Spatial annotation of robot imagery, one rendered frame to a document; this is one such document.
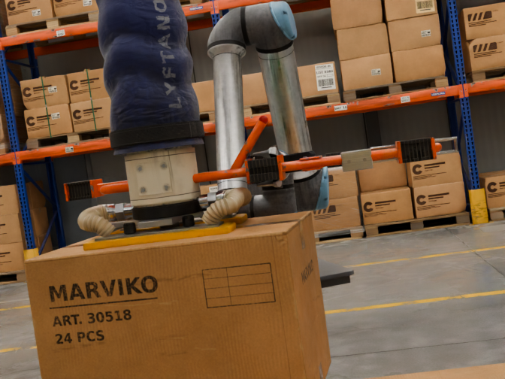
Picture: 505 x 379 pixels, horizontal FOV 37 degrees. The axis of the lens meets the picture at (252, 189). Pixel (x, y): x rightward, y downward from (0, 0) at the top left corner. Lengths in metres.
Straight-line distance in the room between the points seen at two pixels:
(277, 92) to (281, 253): 0.88
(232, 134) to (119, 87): 0.49
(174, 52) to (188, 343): 0.66
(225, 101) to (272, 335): 0.83
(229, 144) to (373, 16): 6.94
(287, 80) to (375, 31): 6.70
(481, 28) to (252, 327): 7.75
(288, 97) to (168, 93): 0.68
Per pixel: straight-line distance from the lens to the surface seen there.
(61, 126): 9.51
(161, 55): 1.74
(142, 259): 1.63
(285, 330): 1.58
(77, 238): 10.83
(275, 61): 2.28
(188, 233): 1.67
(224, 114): 2.16
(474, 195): 8.89
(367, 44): 8.95
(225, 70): 2.21
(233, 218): 1.84
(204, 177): 1.77
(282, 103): 2.34
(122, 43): 1.75
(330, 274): 2.44
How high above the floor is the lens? 1.17
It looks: 3 degrees down
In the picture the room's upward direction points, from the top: 8 degrees counter-clockwise
